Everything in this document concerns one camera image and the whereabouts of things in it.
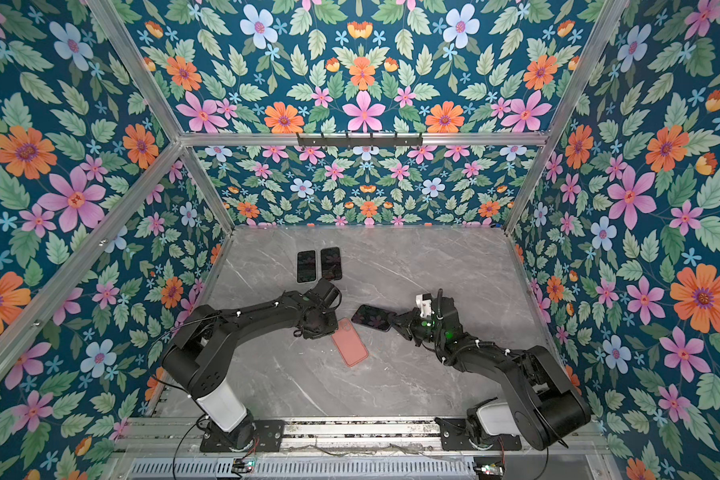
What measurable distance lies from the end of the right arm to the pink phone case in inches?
5.5

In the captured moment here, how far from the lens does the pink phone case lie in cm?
89

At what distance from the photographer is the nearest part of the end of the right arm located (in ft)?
2.26
